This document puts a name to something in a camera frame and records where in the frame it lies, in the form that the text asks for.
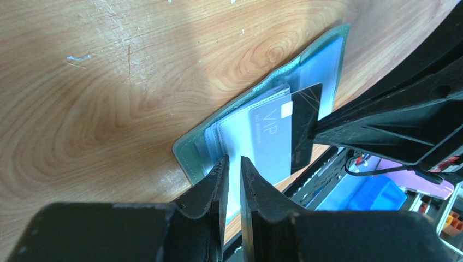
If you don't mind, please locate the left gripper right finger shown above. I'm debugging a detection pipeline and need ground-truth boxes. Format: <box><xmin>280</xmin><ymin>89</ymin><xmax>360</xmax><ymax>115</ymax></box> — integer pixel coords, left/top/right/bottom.
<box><xmin>241</xmin><ymin>157</ymin><xmax>450</xmax><ymax>261</ymax></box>

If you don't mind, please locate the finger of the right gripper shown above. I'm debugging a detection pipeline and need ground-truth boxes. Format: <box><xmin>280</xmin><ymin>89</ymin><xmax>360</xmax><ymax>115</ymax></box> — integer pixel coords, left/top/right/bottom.
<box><xmin>319</xmin><ymin>2</ymin><xmax>462</xmax><ymax>125</ymax></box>
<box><xmin>314</xmin><ymin>59</ymin><xmax>462</xmax><ymax>166</ymax></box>

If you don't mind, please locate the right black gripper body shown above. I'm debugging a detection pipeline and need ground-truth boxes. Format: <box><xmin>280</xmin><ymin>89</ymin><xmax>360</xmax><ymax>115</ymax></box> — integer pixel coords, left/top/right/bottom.
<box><xmin>412</xmin><ymin>142</ymin><xmax>462</xmax><ymax>184</ymax></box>

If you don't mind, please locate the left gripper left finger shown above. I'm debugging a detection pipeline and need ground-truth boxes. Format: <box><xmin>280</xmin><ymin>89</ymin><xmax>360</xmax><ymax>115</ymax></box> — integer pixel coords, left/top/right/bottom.
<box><xmin>8</xmin><ymin>156</ymin><xmax>229</xmax><ymax>261</ymax></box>

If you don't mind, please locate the green card holder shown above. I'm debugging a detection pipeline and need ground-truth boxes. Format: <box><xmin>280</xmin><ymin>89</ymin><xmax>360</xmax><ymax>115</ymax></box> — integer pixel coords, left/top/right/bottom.
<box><xmin>173</xmin><ymin>24</ymin><xmax>351</xmax><ymax>222</ymax></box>

